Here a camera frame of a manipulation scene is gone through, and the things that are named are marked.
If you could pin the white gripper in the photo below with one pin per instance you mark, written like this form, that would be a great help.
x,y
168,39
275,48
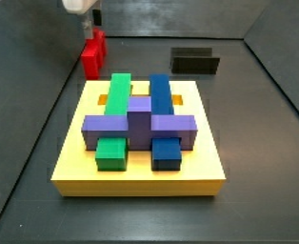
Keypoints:
x,y
78,7

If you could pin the yellow wooden base board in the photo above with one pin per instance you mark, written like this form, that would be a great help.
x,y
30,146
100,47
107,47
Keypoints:
x,y
200,176

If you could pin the purple cross-shaped block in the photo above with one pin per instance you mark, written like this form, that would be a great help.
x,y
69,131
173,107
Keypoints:
x,y
140,126

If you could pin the green wooden bar block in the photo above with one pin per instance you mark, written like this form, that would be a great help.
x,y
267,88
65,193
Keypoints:
x,y
111,150

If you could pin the blue wooden bar block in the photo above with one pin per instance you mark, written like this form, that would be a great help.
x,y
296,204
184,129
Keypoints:
x,y
165,148

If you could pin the black angled bracket stand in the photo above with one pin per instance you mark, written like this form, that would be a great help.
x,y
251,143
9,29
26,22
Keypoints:
x,y
193,61

